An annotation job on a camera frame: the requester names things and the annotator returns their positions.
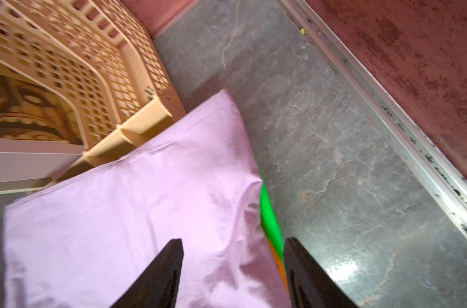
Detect green plastic basket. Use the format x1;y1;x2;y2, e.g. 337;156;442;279
260;178;284;264

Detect purple pants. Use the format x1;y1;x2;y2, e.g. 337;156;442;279
3;90;291;307

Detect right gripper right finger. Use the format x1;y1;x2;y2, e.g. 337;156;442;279
283;237;357;308

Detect orange pants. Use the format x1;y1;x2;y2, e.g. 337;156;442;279
265;231;289;291

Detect beige file organizer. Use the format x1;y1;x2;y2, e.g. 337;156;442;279
0;1;186;182

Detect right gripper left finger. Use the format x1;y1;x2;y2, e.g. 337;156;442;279
112;239;184;308

